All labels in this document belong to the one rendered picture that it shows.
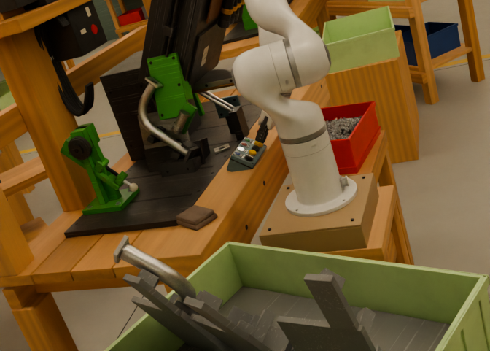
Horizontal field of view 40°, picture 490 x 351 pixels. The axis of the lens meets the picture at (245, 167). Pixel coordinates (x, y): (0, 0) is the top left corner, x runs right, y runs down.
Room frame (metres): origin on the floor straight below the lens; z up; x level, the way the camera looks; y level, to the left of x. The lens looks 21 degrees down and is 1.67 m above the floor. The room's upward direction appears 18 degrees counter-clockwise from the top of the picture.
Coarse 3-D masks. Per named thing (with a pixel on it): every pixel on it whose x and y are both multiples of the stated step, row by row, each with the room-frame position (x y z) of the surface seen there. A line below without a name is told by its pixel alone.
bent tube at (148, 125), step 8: (152, 80) 2.22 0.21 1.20; (152, 88) 2.20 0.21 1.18; (144, 96) 2.20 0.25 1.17; (144, 104) 2.20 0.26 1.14; (144, 112) 2.20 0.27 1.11; (144, 120) 2.19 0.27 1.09; (152, 128) 2.18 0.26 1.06; (160, 136) 2.16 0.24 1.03; (168, 136) 2.15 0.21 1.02; (168, 144) 2.14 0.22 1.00; (176, 144) 2.13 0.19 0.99; (184, 152) 2.11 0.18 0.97
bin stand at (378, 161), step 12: (384, 132) 2.16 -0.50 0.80; (384, 144) 2.12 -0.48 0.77; (372, 156) 1.99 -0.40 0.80; (384, 156) 2.08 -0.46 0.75; (360, 168) 1.93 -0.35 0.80; (372, 168) 1.90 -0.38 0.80; (384, 168) 2.14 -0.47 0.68; (384, 180) 2.14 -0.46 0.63; (396, 192) 2.15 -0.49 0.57; (408, 240) 2.17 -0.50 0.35; (408, 252) 2.13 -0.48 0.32
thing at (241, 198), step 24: (312, 96) 2.63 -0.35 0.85; (264, 168) 2.00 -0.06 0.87; (216, 192) 1.86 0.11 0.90; (240, 192) 1.81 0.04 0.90; (264, 192) 1.95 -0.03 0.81; (240, 216) 1.76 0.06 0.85; (264, 216) 1.90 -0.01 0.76; (168, 240) 1.64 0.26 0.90; (192, 240) 1.59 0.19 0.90; (216, 240) 1.59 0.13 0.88; (240, 240) 1.71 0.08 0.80; (168, 264) 1.55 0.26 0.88; (192, 264) 1.52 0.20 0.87; (168, 288) 1.56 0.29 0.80
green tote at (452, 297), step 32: (224, 256) 1.38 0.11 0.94; (256, 256) 1.34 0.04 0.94; (288, 256) 1.27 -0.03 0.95; (320, 256) 1.21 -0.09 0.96; (224, 288) 1.35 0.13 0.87; (288, 288) 1.29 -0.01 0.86; (352, 288) 1.17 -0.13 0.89; (384, 288) 1.12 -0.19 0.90; (416, 288) 1.07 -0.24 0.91; (448, 288) 1.02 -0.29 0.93; (480, 288) 0.95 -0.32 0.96; (448, 320) 1.03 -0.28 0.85; (480, 320) 0.94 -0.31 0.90
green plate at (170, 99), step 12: (156, 60) 2.24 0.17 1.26; (168, 60) 2.21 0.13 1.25; (156, 72) 2.23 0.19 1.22; (168, 72) 2.21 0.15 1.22; (180, 72) 2.19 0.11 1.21; (168, 84) 2.20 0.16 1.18; (180, 84) 2.18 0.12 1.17; (156, 96) 2.22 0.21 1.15; (168, 96) 2.20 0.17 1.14; (180, 96) 2.18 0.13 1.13; (192, 96) 2.24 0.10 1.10; (168, 108) 2.19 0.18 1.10; (180, 108) 2.17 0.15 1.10
